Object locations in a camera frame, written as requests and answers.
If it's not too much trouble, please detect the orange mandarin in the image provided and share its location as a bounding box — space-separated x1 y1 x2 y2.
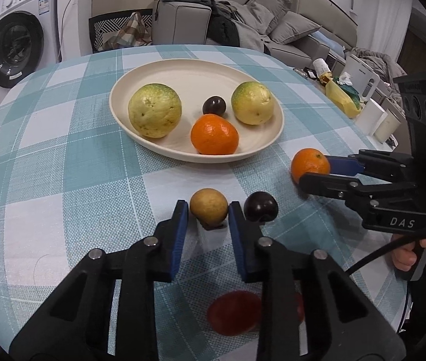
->
190 113 239 155
291 148 330 184

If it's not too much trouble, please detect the red tomato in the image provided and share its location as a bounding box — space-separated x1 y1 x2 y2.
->
294 292 305 323
206 290 261 337

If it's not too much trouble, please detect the large green yellow citrus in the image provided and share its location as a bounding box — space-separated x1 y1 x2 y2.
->
231 82 276 125

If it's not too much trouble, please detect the brown longan fruit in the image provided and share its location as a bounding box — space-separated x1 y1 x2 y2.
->
189 188 229 227

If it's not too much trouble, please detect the orange mandarin front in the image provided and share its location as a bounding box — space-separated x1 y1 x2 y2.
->
190 113 239 155

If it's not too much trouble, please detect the dark purple plum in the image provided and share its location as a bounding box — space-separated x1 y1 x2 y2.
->
243 192 279 223
202 95 226 116

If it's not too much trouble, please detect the pale green guava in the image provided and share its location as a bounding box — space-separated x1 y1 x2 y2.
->
127 83 182 139

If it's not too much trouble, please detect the right hand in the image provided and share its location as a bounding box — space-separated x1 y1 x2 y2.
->
391 239 426 272

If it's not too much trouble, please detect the white cup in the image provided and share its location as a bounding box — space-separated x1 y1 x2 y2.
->
373 110 401 143

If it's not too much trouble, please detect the yellow bag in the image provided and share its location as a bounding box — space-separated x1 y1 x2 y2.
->
325 80 361 118

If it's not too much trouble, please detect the grey sofa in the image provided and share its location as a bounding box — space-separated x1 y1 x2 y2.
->
152 0 359 70

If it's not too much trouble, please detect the teal checked tablecloth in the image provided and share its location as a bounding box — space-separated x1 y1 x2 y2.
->
0 46 389 348

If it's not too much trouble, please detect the grey cushion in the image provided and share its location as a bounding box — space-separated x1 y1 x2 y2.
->
268 11 321 45

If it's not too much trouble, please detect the cream round plate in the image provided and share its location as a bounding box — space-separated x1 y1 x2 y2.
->
109 59 285 164

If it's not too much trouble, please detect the dark clothes pile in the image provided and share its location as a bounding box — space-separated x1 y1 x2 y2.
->
157 0 270 51

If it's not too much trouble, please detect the plaid cloth on chair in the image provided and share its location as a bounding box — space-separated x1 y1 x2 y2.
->
100 11 153 51

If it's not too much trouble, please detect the black patterned chair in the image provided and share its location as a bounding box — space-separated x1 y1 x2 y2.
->
88 8 153 54

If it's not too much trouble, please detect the white washing machine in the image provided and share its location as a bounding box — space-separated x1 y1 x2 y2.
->
0 0 59 90

